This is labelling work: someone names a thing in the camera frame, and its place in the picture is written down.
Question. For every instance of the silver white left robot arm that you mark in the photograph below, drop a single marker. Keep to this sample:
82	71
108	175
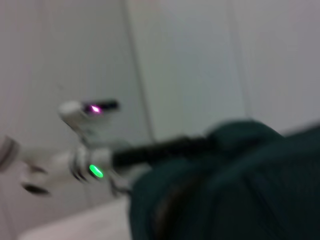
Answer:
65	162

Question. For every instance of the dark teal insulated bag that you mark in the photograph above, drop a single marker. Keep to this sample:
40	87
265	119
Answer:
225	187

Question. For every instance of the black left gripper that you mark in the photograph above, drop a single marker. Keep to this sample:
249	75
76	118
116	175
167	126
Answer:
160	150

